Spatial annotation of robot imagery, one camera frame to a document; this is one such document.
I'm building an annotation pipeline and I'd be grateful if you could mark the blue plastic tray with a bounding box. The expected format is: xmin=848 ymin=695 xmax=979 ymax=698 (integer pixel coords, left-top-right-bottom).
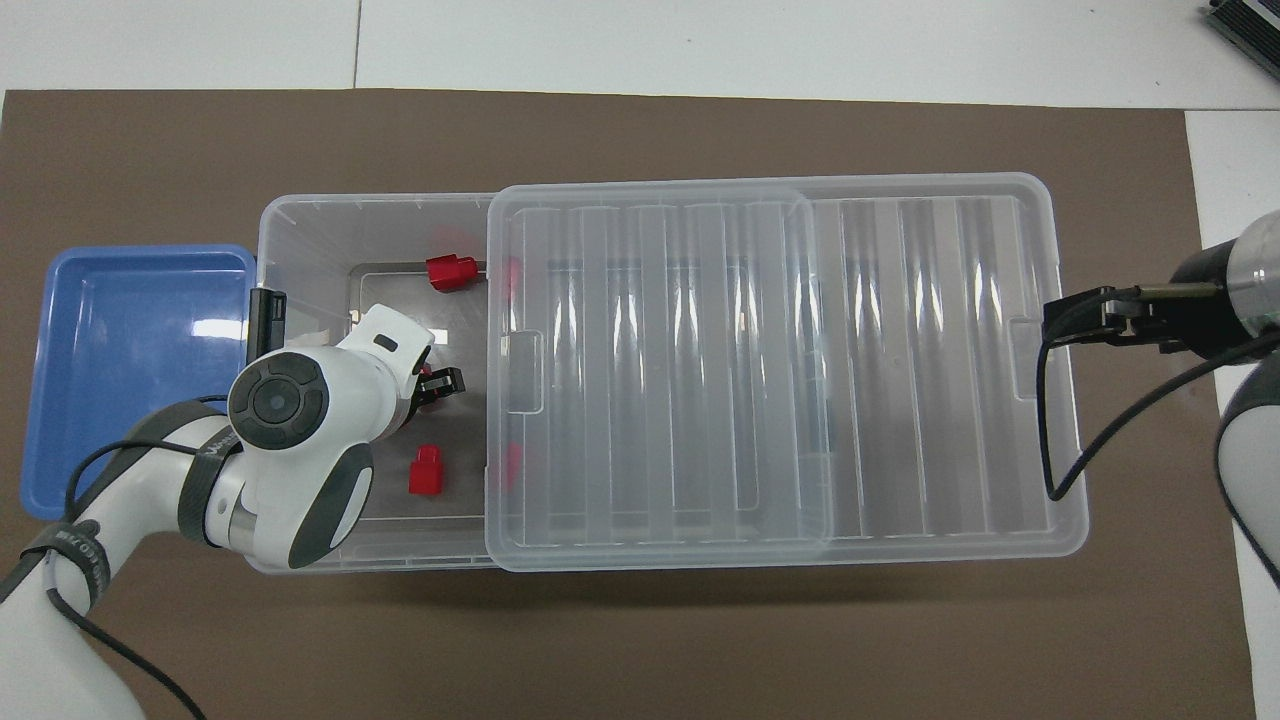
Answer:
xmin=20 ymin=245 xmax=259 ymax=521

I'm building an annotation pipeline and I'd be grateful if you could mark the clear plastic storage box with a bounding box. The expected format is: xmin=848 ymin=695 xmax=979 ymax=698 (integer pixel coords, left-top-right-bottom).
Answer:
xmin=243 ymin=190 xmax=859 ymax=573

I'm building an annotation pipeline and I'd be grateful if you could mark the black box latch handle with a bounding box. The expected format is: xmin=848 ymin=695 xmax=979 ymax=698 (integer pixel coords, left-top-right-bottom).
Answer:
xmin=248 ymin=287 xmax=289 ymax=356

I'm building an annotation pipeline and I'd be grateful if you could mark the clear ribbed plastic lid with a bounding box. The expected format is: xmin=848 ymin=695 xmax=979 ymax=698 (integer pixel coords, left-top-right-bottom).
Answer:
xmin=485 ymin=175 xmax=1089 ymax=573

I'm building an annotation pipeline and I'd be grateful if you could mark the grey ribbed device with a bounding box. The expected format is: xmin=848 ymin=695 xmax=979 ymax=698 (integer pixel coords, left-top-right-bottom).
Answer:
xmin=1203 ymin=0 xmax=1280 ymax=81

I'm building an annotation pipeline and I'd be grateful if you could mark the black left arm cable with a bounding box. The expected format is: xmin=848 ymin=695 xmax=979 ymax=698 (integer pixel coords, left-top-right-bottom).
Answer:
xmin=0 ymin=395 xmax=236 ymax=720

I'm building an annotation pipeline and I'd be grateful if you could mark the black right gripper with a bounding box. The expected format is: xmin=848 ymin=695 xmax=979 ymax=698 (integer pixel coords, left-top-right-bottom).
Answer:
xmin=1042 ymin=238 xmax=1246 ymax=357

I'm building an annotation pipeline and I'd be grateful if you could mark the brown table mat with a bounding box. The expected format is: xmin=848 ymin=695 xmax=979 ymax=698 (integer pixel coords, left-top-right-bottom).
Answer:
xmin=0 ymin=88 xmax=1259 ymax=720

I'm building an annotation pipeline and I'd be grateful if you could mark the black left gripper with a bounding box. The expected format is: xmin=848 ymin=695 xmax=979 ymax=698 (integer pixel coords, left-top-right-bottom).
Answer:
xmin=404 ymin=367 xmax=468 ymax=413

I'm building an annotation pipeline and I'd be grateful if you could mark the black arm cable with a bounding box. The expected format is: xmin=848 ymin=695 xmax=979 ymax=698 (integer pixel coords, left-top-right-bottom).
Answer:
xmin=1038 ymin=290 xmax=1280 ymax=501
xmin=0 ymin=395 xmax=236 ymax=720

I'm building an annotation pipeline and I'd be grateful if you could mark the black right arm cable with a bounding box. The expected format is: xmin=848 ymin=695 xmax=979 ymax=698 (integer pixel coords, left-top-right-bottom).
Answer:
xmin=1038 ymin=290 xmax=1280 ymax=501

